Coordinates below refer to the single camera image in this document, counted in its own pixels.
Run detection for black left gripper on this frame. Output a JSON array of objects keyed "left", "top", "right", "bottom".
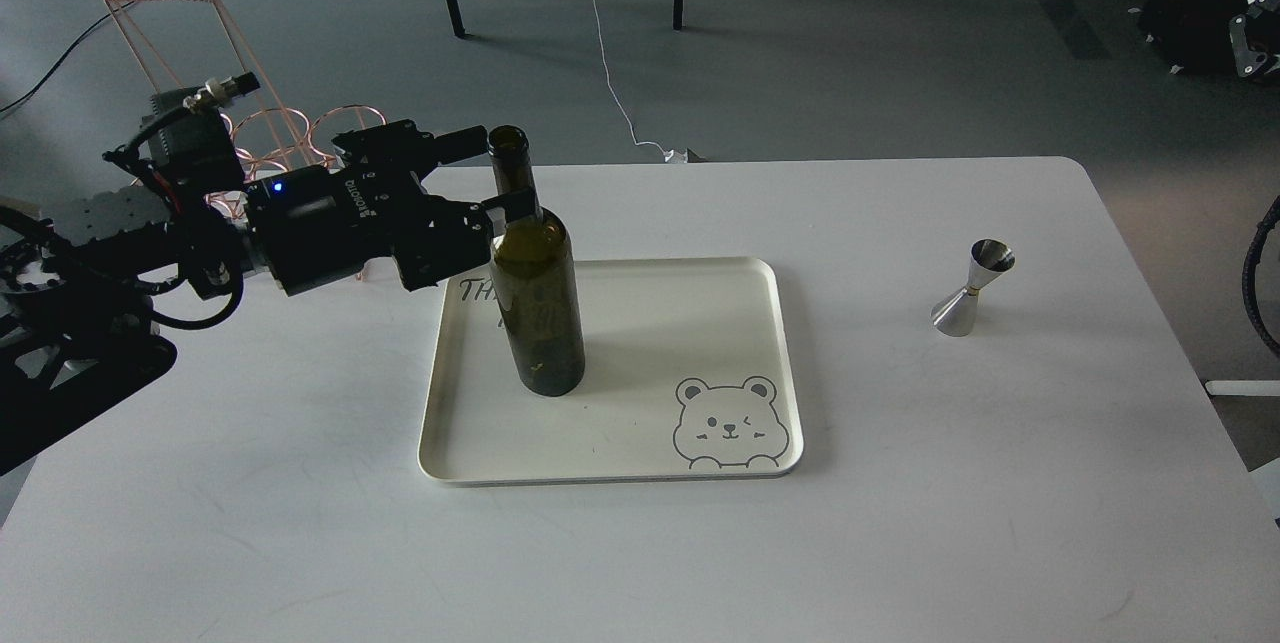
[{"left": 244, "top": 122, "right": 538, "bottom": 296}]

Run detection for dark green wine bottle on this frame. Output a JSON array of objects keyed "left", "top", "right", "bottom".
[{"left": 485, "top": 126, "right": 588, "bottom": 398}]

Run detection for steel double jigger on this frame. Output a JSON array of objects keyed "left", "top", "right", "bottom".
[{"left": 931, "top": 240, "right": 1016, "bottom": 337}]

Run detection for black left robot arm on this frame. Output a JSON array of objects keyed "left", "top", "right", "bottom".
[{"left": 1, "top": 120, "right": 538, "bottom": 473}]

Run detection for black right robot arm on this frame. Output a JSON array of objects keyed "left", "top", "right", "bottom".
[{"left": 1228, "top": 0, "right": 1277, "bottom": 357}]

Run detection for cream bear serving tray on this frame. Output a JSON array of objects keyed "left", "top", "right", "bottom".
[{"left": 419, "top": 257, "right": 805, "bottom": 485}]

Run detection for white floor cable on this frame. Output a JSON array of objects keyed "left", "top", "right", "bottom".
[{"left": 577, "top": 0, "right": 691, "bottom": 164}]

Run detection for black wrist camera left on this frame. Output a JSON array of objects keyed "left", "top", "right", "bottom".
[{"left": 102, "top": 72, "right": 260, "bottom": 208}]

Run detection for copper wire wine rack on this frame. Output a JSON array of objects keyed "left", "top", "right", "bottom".
[{"left": 102, "top": 0, "right": 388, "bottom": 182}]

